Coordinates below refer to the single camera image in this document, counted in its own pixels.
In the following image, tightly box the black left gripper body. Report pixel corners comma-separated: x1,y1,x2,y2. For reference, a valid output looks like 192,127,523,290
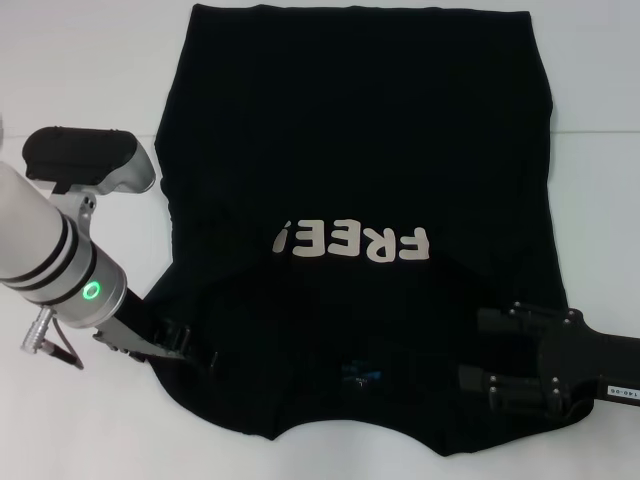
91,287,189,364

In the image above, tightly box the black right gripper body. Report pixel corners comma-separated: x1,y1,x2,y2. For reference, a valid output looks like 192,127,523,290
537,308,640,418

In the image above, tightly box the dark red thin cable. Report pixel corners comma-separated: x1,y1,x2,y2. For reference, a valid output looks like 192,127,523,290
48,323,86,371

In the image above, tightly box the silver cable connector plug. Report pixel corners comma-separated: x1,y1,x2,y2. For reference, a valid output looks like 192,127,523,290
19,305,57,355

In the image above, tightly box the black shirt with FREE print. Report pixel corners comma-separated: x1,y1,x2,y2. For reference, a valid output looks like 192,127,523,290
134,3,597,444

